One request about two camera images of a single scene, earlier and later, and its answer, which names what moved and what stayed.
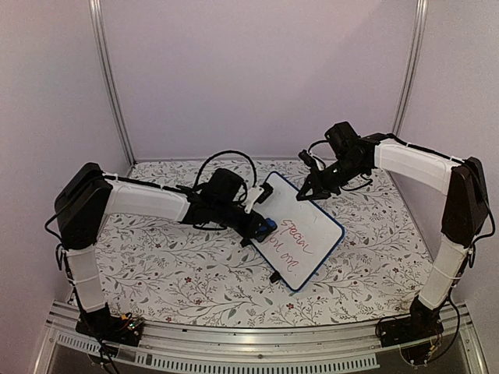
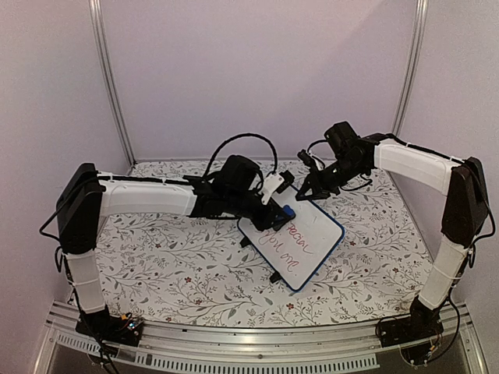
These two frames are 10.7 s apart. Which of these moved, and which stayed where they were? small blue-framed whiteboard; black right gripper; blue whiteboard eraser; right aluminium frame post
Moved: blue whiteboard eraser
Stayed: small blue-framed whiteboard; black right gripper; right aluminium frame post
